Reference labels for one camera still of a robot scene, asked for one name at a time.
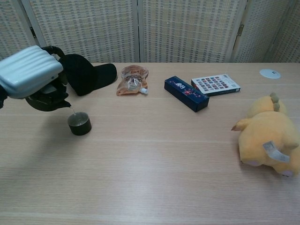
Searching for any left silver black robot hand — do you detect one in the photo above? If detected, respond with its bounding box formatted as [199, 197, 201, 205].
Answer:
[0, 45, 69, 100]

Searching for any black teapot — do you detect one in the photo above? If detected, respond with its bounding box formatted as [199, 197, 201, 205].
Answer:
[24, 79, 72, 112]

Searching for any dark ceramic cup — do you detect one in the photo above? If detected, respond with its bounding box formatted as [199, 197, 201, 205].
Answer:
[67, 112, 92, 136]

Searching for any black baseball cap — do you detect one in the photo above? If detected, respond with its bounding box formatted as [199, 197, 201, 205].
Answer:
[57, 53, 118, 97]

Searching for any woven folding screen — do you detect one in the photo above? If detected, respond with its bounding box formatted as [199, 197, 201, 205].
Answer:
[0, 0, 300, 65]

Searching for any orange spouted drink pouch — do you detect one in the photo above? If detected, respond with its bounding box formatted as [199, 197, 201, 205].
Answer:
[116, 65, 150, 97]

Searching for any dark blue long box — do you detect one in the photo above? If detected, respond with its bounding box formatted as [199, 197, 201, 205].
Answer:
[164, 75, 210, 113]

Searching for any white box with picture grid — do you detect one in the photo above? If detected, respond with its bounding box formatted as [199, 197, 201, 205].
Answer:
[191, 73, 241, 97]

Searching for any white round table grommet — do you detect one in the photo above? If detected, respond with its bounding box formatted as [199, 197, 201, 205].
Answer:
[259, 68, 281, 79]

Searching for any yellow plush duck toy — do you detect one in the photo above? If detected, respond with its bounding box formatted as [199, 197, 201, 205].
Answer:
[231, 92, 300, 178]

